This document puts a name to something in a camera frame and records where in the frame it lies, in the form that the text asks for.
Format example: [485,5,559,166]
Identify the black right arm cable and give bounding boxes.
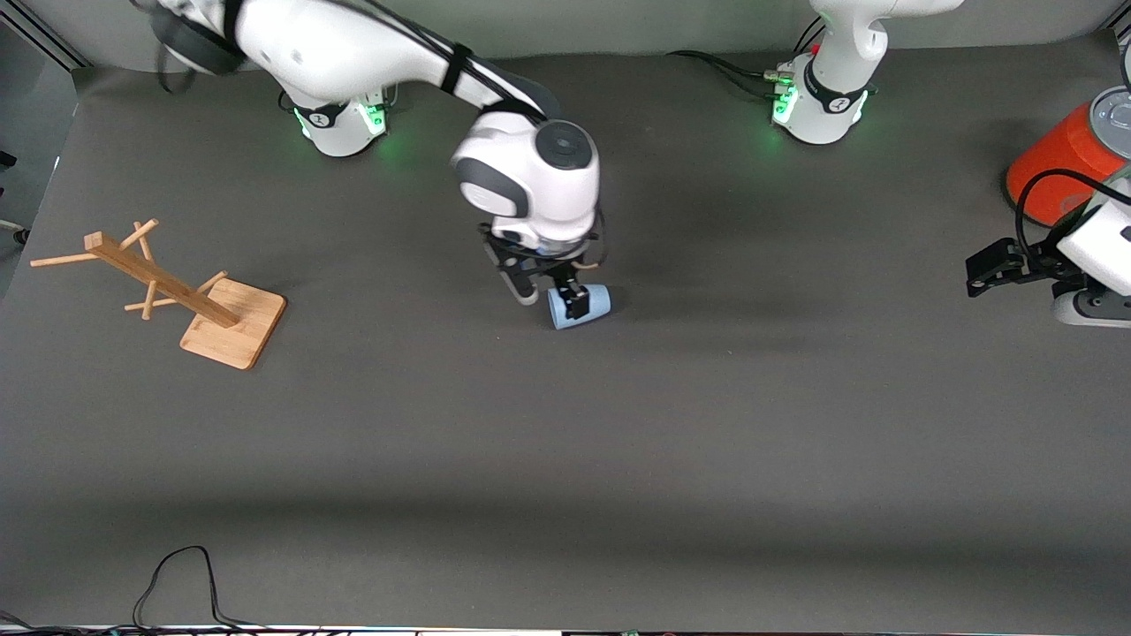
[152,0,550,123]

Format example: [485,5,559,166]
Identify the black base power cable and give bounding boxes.
[666,49,796,100]

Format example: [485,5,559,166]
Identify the wooden mug tree stand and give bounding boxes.
[29,218,288,371]

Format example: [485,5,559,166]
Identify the orange cylindrical container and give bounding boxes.
[1005,87,1131,230]

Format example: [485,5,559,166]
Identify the grey aluminium frame profile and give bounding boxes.
[0,0,92,73]

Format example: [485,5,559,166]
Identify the light blue cup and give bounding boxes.
[547,283,612,332]

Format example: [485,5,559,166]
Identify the thin black looped cable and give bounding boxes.
[132,545,270,633]

